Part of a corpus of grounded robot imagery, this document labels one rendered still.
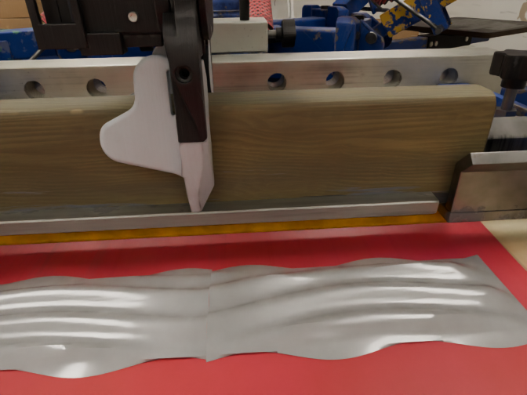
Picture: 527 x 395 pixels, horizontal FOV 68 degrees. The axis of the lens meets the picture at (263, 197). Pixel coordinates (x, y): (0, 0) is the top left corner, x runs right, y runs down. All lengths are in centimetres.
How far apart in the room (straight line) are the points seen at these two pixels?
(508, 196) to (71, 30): 27
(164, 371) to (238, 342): 4
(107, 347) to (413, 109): 22
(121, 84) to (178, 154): 27
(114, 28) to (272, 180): 12
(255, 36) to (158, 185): 30
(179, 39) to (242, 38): 32
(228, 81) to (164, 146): 26
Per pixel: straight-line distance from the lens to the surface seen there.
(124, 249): 30
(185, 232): 29
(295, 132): 24
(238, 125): 24
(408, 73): 51
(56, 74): 51
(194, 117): 20
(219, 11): 100
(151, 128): 22
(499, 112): 44
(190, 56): 19
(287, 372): 21
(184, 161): 22
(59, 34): 22
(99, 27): 22
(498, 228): 34
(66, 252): 31
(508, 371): 24
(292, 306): 23
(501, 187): 29
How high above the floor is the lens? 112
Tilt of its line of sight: 29 degrees down
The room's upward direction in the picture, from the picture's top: 1 degrees counter-clockwise
